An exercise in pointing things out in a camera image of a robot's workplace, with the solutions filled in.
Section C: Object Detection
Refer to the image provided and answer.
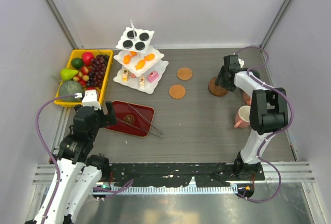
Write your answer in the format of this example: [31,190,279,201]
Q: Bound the stack of wooden coasters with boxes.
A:
[208,77,228,97]

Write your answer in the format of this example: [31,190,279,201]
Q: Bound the pink mug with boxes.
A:
[234,106,251,128]
[242,92,252,106]

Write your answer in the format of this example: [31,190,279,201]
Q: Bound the dark green mug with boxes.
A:
[250,69,261,79]

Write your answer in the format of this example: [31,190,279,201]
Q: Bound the light wooden coaster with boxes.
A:
[177,67,193,81]
[169,84,186,99]

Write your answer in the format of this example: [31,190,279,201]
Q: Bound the cream cake with chocolate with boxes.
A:
[139,75,145,88]

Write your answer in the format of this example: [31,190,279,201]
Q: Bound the metal tweezers tongs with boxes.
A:
[113,102,165,139]

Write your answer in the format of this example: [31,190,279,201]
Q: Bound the pink cake with cherry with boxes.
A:
[147,70,159,83]

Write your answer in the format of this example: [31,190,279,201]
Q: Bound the black round cookie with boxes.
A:
[123,40,133,49]
[139,32,149,41]
[127,30,137,39]
[135,41,145,51]

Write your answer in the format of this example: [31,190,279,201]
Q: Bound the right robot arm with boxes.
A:
[215,54,289,180]

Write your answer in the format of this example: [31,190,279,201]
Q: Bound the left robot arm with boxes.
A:
[29,101,116,223]

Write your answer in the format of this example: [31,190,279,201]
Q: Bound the red lacquer snack tray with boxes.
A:
[103,100,155,139]

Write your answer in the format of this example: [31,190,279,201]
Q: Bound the green melon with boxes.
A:
[58,81,84,102]

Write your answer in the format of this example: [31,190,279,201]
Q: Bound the small red cherry cluster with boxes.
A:
[72,66,89,87]

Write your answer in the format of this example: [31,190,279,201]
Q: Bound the green pear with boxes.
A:
[60,68,79,81]

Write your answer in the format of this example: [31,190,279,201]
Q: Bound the dark purple grape bunch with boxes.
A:
[87,54,110,88]

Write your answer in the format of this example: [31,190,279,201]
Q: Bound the green lime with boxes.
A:
[71,57,84,70]

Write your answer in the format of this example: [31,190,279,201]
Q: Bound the white three-tier serving stand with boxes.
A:
[113,22,169,94]

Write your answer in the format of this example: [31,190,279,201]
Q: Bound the red apple at back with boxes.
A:
[81,52,95,66]

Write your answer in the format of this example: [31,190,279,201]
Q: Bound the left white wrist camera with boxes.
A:
[74,89,101,110]

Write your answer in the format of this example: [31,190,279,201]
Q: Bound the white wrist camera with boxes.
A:
[74,89,101,110]
[238,58,245,68]

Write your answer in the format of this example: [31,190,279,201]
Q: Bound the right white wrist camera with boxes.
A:
[238,58,245,68]

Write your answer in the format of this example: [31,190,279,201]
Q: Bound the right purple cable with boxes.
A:
[234,46,295,203]

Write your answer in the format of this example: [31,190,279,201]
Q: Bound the purple cable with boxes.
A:
[234,46,295,203]
[35,93,135,224]

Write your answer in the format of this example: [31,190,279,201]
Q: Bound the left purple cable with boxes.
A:
[35,93,135,224]

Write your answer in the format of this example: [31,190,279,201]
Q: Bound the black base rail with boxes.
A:
[111,162,265,188]

